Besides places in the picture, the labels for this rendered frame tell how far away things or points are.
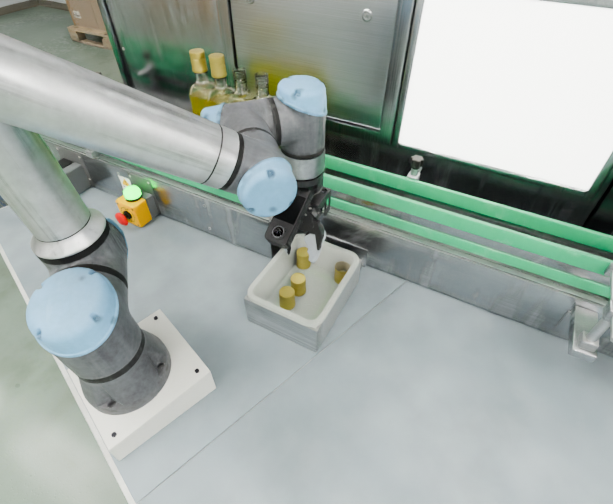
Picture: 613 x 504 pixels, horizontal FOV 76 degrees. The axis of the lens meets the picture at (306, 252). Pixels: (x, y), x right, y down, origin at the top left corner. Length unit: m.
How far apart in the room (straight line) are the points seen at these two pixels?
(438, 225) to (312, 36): 0.50
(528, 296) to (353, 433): 0.45
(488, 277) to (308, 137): 0.49
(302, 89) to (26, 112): 0.35
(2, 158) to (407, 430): 0.74
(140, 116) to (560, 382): 0.85
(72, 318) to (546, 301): 0.84
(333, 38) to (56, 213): 0.65
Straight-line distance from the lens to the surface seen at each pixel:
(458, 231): 0.87
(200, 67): 1.03
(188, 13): 1.24
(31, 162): 0.64
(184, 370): 0.78
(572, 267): 0.89
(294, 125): 0.62
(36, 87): 0.44
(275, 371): 0.82
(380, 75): 0.95
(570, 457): 0.88
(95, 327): 0.63
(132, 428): 0.77
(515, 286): 0.91
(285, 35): 1.03
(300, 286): 0.87
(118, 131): 0.45
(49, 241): 0.71
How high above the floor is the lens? 1.47
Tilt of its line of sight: 45 degrees down
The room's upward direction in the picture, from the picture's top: straight up
